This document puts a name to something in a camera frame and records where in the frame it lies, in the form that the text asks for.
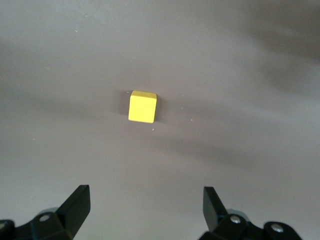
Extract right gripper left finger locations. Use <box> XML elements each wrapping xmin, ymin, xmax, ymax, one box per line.
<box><xmin>0</xmin><ymin>184</ymin><xmax>91</xmax><ymax>240</ymax></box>

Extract yellow cube block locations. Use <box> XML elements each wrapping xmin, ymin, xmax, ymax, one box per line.
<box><xmin>127</xmin><ymin>90</ymin><xmax>158</xmax><ymax>124</ymax></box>

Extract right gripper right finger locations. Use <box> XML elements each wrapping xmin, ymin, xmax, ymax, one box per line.
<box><xmin>202</xmin><ymin>186</ymin><xmax>304</xmax><ymax>240</ymax></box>

